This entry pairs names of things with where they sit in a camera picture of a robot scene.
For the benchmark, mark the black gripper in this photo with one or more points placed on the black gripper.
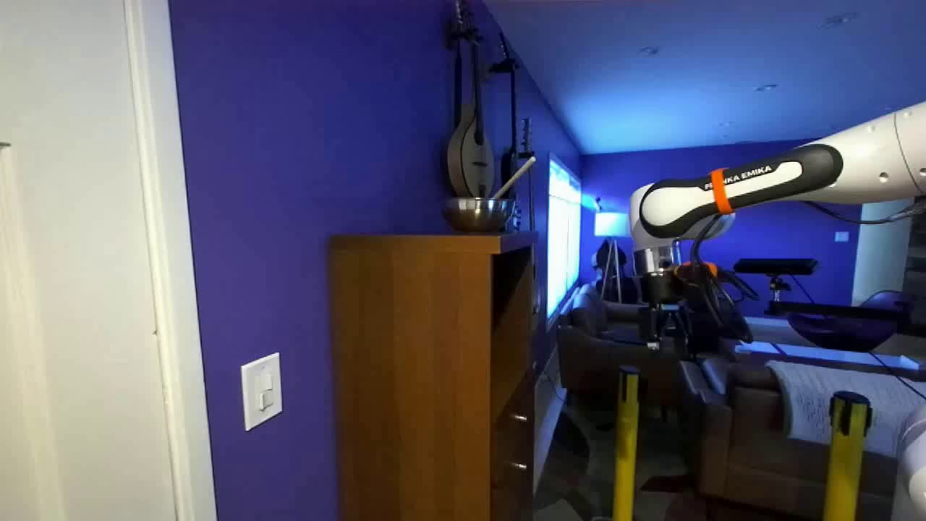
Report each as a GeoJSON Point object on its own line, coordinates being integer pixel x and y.
{"type": "Point", "coordinates": [667, 313]}

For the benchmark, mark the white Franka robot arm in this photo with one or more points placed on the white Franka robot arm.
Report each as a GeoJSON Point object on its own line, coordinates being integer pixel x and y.
{"type": "Point", "coordinates": [869, 160]}

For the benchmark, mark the dark armchair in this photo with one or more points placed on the dark armchair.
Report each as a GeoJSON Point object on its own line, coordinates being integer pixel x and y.
{"type": "Point", "coordinates": [596, 351]}

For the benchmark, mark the glowing lamp shade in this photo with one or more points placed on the glowing lamp shade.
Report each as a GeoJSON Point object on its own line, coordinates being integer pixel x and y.
{"type": "Point", "coordinates": [612, 223]}

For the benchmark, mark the brown sofa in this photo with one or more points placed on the brown sofa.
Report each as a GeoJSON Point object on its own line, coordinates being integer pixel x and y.
{"type": "Point", "coordinates": [746, 453]}

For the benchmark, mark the bright window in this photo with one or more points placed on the bright window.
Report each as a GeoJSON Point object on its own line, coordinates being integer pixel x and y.
{"type": "Point", "coordinates": [564, 242]}

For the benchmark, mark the white blanket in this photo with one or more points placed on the white blanket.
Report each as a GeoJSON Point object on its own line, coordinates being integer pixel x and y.
{"type": "Point", "coordinates": [820, 394]}

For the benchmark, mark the dark round chair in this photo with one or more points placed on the dark round chair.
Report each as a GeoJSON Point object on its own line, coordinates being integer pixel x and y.
{"type": "Point", "coordinates": [842, 323]}

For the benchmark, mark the light stick in bowl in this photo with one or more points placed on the light stick in bowl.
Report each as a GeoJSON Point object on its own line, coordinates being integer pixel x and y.
{"type": "Point", "coordinates": [515, 178]}

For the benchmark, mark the metal bowl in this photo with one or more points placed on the metal bowl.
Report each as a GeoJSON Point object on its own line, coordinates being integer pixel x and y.
{"type": "Point", "coordinates": [474, 216]}

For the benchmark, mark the brown wooden cabinet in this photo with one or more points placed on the brown wooden cabinet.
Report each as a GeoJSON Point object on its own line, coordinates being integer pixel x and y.
{"type": "Point", "coordinates": [415, 387]}

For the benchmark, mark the white panel door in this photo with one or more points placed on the white panel door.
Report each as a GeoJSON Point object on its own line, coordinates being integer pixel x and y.
{"type": "Point", "coordinates": [88, 290]}

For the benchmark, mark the black stereo camera bar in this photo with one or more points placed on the black stereo camera bar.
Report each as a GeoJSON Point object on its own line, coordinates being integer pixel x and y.
{"type": "Point", "coordinates": [777, 265]}

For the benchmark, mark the yellow post with black cap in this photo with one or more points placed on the yellow post with black cap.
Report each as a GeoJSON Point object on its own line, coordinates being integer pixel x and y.
{"type": "Point", "coordinates": [846, 465]}

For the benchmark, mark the white wall light switch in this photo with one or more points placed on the white wall light switch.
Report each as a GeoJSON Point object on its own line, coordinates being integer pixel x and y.
{"type": "Point", "coordinates": [261, 391]}

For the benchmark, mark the white door frame trim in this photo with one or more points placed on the white door frame trim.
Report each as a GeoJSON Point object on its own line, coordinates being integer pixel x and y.
{"type": "Point", "coordinates": [169, 290]}

